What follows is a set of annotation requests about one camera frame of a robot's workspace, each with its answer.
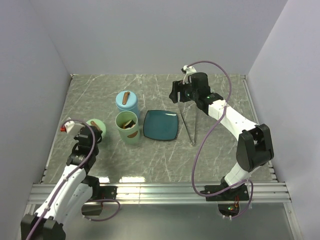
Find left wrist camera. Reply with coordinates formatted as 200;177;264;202
60;120;83;136

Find teal square plate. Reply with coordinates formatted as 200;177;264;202
143;110;179;142

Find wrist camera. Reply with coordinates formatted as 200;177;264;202
181;65;197;84
60;120;83;136

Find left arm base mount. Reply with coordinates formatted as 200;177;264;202
81;185;118;217

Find blue canister lid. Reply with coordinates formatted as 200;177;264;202
115;90;138;105

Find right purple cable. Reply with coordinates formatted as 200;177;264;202
187;59;254;220

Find green cylindrical canister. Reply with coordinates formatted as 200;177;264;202
115;111;140;144

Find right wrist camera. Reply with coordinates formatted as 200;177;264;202
181;65;197;84

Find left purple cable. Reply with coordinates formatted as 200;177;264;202
24;119;121;240

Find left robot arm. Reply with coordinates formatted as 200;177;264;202
20;119;106;240

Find green canister lid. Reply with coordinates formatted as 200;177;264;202
86;118;107;143

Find metal tongs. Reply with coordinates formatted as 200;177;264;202
178;102;197;147

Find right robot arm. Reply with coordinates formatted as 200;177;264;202
169;80;274;200

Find purple cable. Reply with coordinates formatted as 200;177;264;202
24;119;121;240
187;59;254;220

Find sushi roll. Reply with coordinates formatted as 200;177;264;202
122;119;136;129

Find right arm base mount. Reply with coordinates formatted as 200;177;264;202
201;184;253;220

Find blue cylindrical canister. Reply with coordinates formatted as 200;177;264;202
116;102;140;118

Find aluminium rail frame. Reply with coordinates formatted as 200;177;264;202
14;73;305;240

